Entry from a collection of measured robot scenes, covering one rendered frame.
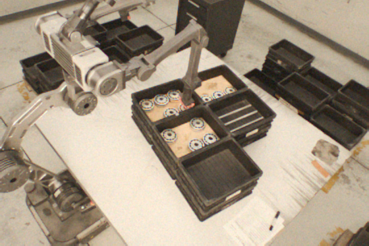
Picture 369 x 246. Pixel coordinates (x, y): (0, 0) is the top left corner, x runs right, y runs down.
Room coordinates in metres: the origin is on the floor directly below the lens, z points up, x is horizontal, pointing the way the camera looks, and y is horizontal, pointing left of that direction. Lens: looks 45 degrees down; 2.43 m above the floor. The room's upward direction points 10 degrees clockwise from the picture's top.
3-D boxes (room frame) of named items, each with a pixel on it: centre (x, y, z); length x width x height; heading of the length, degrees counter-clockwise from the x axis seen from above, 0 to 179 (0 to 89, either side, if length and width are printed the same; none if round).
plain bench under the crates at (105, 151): (1.46, -0.12, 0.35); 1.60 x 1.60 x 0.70; 49
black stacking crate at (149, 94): (1.54, 0.11, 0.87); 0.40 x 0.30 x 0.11; 129
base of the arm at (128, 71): (1.13, 0.29, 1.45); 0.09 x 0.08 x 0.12; 49
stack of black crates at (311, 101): (2.32, -1.05, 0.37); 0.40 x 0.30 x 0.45; 49
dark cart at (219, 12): (3.38, -0.12, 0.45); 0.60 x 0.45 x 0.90; 139
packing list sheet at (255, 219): (0.88, -0.51, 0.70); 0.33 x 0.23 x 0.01; 139
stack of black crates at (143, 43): (2.69, 0.54, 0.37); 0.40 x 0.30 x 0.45; 139
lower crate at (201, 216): (1.08, -0.27, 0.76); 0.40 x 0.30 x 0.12; 129
